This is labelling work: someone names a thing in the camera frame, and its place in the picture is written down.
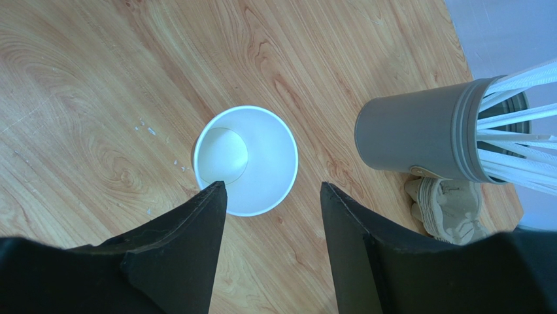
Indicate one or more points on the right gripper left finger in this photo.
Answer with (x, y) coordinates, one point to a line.
(167, 265)

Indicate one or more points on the wrapped white straws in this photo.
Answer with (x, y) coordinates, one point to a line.
(526, 165)

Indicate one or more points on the grey straw holder cup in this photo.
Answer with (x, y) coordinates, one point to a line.
(431, 133)

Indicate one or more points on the single white paper cup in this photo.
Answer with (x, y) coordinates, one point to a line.
(254, 152)

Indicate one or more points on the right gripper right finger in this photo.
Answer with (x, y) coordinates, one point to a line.
(379, 266)

